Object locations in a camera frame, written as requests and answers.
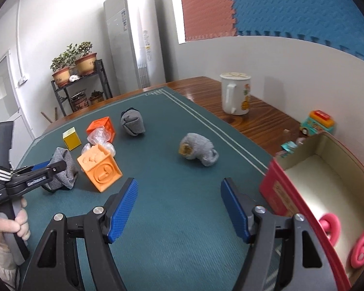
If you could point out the black metal plant shelf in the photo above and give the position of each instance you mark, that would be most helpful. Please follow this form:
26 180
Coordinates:
96 80

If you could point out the white object on shelf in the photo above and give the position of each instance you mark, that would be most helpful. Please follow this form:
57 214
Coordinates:
73 78

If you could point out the right potted plant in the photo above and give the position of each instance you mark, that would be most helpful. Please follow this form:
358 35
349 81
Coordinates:
85 58

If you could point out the clear plastic bag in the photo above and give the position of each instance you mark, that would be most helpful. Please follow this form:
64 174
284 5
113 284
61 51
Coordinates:
99 137

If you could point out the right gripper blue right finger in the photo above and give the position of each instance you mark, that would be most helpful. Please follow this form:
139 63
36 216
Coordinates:
303 264

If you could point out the small pink knotted foam tube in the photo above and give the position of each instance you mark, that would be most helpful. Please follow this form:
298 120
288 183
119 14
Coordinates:
331 226

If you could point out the red tin box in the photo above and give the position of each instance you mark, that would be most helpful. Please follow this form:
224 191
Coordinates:
322 176

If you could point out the green table mat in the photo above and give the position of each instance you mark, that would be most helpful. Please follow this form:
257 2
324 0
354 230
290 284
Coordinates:
179 235

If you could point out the yellow cardboard box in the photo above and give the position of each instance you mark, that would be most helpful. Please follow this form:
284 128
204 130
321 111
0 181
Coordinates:
71 139

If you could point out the grey fabric pouch sock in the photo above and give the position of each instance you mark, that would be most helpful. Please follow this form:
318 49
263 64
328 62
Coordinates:
65 179

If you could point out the dark orange toy cube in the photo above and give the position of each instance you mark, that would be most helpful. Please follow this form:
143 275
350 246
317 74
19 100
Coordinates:
105 123

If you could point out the white ceramic mug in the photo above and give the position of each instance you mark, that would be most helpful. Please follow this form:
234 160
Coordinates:
235 93

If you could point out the dark brown lower pot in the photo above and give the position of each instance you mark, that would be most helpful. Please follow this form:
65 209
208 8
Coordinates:
79 101

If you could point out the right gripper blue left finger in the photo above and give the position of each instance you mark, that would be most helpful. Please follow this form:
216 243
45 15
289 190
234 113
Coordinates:
55 262

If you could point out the dark grey rolled sock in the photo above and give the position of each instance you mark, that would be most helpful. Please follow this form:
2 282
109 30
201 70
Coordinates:
132 122

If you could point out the blue foam wall mat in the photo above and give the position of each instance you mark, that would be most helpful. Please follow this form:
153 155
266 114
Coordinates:
334 23

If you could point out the light orange toy cube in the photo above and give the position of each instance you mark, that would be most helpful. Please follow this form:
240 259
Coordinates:
100 167

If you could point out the teal toy bus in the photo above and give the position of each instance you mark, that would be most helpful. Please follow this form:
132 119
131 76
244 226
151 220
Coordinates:
317 122

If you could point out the wooden sticks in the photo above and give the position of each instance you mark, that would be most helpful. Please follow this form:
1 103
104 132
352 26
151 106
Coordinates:
51 118

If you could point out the light grey rolled sock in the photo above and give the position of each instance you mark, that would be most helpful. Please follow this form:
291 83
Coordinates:
197 147

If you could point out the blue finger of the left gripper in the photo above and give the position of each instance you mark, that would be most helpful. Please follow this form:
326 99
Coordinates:
41 166

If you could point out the red foam wall mat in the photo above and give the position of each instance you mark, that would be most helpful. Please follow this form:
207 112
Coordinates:
207 19

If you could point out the white door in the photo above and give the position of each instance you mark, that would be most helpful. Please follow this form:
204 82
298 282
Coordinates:
10 110

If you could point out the white standing air conditioner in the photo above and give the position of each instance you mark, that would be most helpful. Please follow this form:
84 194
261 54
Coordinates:
135 45

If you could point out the small lower potted plant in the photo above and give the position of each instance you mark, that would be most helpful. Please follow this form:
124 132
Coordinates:
96 97

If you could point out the left potted plant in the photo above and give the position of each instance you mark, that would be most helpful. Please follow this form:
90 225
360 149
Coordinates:
61 65

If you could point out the person left hand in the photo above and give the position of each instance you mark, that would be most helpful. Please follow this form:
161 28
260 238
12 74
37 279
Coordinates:
18 226

